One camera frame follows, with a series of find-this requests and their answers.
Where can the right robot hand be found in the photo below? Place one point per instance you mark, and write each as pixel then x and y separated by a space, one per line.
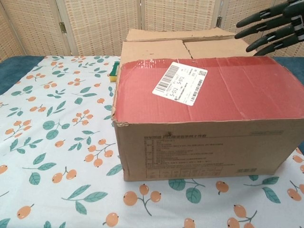
pixel 280 26

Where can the brown cardboard box red top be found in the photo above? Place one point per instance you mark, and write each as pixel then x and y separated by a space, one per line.
pixel 213 147

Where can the brass screen hinge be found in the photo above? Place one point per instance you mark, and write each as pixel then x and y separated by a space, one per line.
pixel 219 21
pixel 62 27

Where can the white shipping label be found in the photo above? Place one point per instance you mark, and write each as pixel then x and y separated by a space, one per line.
pixel 180 82

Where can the green yellow sponge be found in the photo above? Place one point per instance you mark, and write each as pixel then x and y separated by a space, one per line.
pixel 115 73

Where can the woven bamboo folding screen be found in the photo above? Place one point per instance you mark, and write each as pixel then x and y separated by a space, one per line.
pixel 99 26

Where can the floral fruit print tablecloth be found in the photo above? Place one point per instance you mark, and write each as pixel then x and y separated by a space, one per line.
pixel 59 142

